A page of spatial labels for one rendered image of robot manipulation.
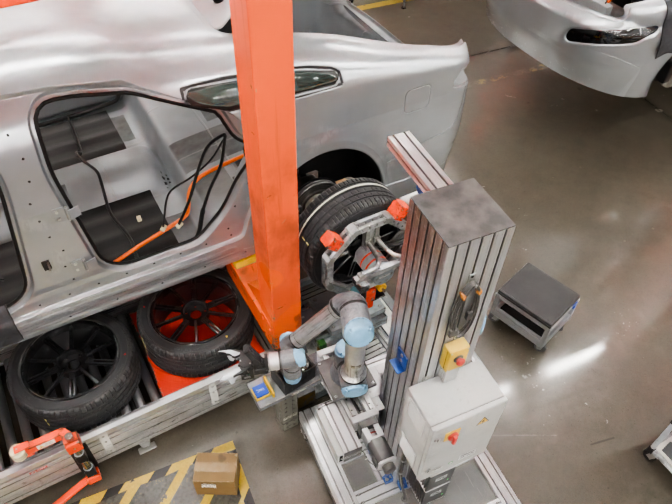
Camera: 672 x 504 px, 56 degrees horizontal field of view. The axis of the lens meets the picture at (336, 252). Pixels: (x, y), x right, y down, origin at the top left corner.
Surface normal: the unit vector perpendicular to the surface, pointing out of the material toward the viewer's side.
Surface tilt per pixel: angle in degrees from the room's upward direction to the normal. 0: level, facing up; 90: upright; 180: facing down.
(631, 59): 90
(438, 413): 0
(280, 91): 90
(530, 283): 0
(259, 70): 90
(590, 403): 0
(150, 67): 34
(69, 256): 90
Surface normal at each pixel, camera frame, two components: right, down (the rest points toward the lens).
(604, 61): -0.44, 0.66
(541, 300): 0.03, -0.67
